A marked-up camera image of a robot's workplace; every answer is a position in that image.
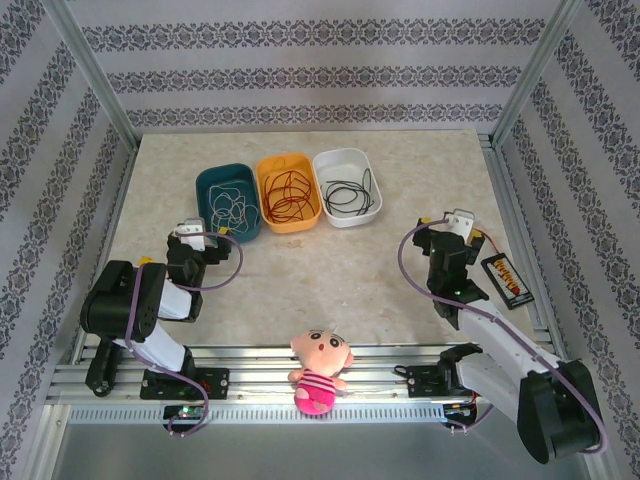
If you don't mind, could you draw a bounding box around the thin white cable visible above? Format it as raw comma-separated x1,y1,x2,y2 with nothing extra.
209,187,253,235
207,183,251,234

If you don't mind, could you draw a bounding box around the thin red cable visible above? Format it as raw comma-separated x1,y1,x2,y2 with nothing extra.
264,155,314,216
263,169,315,222

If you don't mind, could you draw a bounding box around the orange plastic bin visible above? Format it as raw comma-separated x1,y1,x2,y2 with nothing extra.
255,152,324,235

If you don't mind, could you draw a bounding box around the teal plastic bin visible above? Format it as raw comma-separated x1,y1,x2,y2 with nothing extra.
194,162,264,245

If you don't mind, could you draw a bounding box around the white plastic bin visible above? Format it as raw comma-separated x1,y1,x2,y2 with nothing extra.
312,147,385,229

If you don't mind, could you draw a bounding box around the pink plush doll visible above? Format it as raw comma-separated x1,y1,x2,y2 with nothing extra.
289,327,356,417

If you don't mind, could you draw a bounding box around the grey metal panel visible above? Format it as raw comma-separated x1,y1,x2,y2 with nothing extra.
49,399,601,480

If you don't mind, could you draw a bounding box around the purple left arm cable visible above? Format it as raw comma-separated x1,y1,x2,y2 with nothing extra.
124,230,245,439

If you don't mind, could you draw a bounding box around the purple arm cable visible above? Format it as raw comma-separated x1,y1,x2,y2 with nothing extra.
124,230,245,439
397,218,611,455

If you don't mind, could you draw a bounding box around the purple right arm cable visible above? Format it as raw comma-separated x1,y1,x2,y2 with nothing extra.
397,218,611,455

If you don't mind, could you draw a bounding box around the aluminium side rail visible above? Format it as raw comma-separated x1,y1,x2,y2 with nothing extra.
72,147,139,364
479,132,571,361

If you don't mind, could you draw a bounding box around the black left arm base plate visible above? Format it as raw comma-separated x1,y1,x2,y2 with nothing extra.
139,367,230,401

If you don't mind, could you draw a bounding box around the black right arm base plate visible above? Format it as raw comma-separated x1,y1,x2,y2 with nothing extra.
407,364,481,400

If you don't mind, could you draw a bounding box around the aluminium rail beam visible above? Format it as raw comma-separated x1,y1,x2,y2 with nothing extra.
47,342,599,407

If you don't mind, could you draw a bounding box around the black clamp bracket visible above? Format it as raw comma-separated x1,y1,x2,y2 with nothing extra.
84,339,119,399

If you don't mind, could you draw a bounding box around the slotted grey cable duct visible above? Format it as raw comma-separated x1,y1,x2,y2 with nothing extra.
67,402,446,426

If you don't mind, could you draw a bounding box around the aluminium frame post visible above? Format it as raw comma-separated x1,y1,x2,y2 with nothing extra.
42,0,141,151
489,0,584,146

